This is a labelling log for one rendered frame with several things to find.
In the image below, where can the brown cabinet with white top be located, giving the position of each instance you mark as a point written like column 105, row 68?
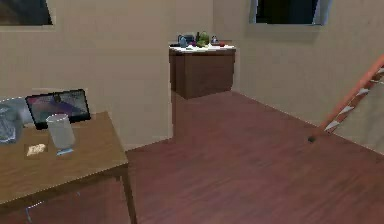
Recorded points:
column 203, row 73

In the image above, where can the blue kettle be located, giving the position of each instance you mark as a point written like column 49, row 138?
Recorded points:
column 182, row 41

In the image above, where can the dark toaster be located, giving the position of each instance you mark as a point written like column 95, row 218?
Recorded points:
column 190, row 39

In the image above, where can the small red item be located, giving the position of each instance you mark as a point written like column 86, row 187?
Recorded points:
column 222, row 43

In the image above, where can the small grey pot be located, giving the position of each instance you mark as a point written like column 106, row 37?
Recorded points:
column 214, row 40

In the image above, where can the brown wooden table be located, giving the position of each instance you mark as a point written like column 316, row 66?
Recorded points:
column 83, row 160

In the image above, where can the grey translucent cup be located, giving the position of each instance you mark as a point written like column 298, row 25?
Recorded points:
column 61, row 135

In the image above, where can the black laptop with colourful screen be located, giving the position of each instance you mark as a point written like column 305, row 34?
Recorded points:
column 58, row 107

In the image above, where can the pale flat square item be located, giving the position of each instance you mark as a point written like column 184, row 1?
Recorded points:
column 36, row 149

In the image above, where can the grey crumpled box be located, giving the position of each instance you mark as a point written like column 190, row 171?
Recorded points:
column 9, row 125

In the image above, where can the dark framed picture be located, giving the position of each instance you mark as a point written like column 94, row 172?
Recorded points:
column 23, row 11

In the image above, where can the dark window with pale frame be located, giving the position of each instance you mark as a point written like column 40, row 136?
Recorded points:
column 288, row 11

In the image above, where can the orange slanted ladder frame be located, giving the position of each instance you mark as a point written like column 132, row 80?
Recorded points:
column 353, row 96

